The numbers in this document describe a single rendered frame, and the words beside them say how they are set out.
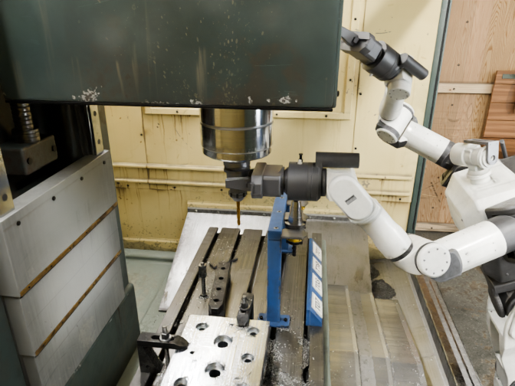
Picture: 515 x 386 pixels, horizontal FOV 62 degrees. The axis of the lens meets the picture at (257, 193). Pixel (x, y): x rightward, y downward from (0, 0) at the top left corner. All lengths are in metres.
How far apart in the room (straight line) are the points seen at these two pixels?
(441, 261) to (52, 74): 0.89
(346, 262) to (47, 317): 1.28
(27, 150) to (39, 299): 0.34
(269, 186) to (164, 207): 1.36
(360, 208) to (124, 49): 0.56
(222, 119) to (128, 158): 1.38
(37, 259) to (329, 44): 0.76
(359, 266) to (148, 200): 1.09
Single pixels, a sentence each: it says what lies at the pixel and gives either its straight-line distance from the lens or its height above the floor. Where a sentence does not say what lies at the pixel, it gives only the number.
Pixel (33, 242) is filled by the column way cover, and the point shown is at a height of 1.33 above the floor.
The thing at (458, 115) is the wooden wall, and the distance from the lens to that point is 3.78.
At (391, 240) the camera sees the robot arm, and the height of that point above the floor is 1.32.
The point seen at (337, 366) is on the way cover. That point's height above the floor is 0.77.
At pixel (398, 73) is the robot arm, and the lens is 1.30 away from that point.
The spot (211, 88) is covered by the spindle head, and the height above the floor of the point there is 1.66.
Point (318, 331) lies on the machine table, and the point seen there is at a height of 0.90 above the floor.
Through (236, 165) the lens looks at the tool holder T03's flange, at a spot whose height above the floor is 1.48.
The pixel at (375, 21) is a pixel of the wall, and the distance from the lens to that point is 1.92.
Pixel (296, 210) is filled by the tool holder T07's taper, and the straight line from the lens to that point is 1.22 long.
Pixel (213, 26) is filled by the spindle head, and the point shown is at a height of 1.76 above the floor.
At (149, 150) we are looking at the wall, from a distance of 2.16.
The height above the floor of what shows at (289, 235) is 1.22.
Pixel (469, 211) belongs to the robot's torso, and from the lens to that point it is 1.30.
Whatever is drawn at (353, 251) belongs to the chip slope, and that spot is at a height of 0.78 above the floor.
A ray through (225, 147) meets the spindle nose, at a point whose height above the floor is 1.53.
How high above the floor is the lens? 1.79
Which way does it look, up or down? 23 degrees down
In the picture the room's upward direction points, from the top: straight up
